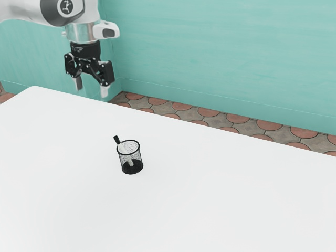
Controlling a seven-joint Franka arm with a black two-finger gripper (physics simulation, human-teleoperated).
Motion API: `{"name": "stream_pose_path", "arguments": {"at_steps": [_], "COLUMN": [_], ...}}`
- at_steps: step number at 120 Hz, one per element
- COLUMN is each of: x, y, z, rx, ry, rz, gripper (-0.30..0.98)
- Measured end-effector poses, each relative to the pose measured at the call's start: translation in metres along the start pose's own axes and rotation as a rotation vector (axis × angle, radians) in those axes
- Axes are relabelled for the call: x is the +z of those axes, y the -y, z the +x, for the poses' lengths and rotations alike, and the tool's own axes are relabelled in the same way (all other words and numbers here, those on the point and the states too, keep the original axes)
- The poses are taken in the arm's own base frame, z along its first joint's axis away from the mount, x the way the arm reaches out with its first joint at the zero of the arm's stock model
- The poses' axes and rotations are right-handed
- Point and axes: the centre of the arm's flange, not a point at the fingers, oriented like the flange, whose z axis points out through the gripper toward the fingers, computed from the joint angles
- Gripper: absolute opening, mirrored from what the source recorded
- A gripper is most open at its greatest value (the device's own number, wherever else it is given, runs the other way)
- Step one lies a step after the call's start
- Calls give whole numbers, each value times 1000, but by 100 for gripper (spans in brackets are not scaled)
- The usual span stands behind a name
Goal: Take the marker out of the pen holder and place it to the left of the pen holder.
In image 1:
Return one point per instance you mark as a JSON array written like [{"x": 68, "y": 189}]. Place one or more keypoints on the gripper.
[{"x": 85, "y": 50}]

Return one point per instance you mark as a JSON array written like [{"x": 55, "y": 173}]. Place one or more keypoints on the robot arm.
[{"x": 52, "y": 11}]

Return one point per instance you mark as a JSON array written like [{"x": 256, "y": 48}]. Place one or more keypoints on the white pen with black cap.
[{"x": 122, "y": 147}]

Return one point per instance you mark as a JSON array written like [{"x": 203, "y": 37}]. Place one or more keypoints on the black mesh pen holder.
[{"x": 130, "y": 157}]

